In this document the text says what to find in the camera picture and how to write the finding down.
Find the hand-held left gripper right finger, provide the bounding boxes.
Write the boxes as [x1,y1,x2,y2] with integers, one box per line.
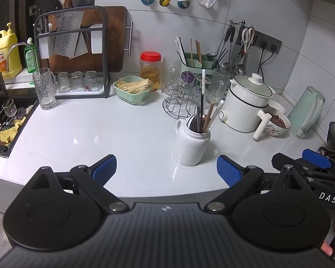
[206,155,313,214]

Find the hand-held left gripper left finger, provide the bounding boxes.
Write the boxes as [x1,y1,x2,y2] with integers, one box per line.
[28,154,130,214]

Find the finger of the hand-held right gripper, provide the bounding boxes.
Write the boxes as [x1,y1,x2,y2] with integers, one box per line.
[271,153,310,179]
[302,149,335,182]

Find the white ceramic jar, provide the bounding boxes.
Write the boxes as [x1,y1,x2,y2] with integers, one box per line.
[173,115,212,167]

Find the row of hanging kitchen utensils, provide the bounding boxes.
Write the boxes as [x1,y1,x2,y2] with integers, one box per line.
[216,19,247,73]

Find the person's right hand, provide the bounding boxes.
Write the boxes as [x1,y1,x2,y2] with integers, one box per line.
[321,216,335,258]

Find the floral ceramic bowl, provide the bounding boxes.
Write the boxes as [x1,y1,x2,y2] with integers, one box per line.
[265,113,291,138]

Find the mint green electric kettle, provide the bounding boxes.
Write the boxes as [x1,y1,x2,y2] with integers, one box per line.
[287,86,326,140]

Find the white bowl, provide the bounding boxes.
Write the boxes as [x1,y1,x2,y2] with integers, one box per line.
[268,98,287,115]

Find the white electric cooking pot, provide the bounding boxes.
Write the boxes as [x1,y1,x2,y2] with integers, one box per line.
[219,73,277,140]

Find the green plastic basket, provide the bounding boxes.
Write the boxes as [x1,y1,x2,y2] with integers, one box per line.
[113,76,154,107]

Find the textured glass mug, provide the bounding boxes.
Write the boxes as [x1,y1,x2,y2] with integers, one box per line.
[162,56,182,94]
[212,68,231,104]
[32,67,57,111]

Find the crystal goblet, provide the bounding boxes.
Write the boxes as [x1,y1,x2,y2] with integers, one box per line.
[194,75,213,102]
[166,80,182,99]

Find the small drinking glass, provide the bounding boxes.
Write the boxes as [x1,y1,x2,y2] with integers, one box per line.
[71,71,84,92]
[85,70,98,91]
[57,72,71,93]

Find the yellow cloth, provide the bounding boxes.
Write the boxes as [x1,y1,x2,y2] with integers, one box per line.
[0,117,27,146]

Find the green utensil holder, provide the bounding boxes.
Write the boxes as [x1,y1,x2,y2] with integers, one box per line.
[180,52,217,75]

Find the black metal knife rack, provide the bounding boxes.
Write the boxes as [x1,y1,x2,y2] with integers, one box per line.
[33,6,110,99]

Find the wine glass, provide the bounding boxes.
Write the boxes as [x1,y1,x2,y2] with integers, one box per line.
[3,99,17,118]

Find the black sink drain rack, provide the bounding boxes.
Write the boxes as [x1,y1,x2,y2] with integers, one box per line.
[0,105,37,146]

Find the white rack holder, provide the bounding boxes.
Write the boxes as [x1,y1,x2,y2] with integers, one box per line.
[90,25,104,54]
[39,35,50,60]

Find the wooden cutting board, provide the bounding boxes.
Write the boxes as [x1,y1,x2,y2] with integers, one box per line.
[48,6,128,73]

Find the green dish soap bottle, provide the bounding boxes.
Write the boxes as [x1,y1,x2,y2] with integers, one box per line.
[24,37,40,74]

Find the patterned steel cleaver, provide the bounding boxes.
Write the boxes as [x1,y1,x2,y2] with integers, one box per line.
[54,0,84,60]

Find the slim steel faucet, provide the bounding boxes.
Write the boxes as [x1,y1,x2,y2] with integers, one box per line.
[7,42,36,73]

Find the yellow detergent bottle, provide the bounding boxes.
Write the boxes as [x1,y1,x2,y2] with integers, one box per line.
[0,22,22,79]

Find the wire cup rack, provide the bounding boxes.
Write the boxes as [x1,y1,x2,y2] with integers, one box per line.
[162,80,213,121]

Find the black power cable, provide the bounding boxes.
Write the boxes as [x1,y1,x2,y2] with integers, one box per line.
[257,41,268,74]
[264,45,278,70]

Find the grey wall power strip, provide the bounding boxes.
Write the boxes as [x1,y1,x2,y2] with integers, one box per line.
[253,31,282,54]

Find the white handled scissors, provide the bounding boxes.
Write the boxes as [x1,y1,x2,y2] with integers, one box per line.
[241,28,255,53]

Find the steel bar handle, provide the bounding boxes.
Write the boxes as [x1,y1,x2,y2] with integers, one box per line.
[124,21,134,57]

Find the white tagged cable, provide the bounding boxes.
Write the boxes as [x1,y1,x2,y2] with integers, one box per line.
[196,0,219,8]

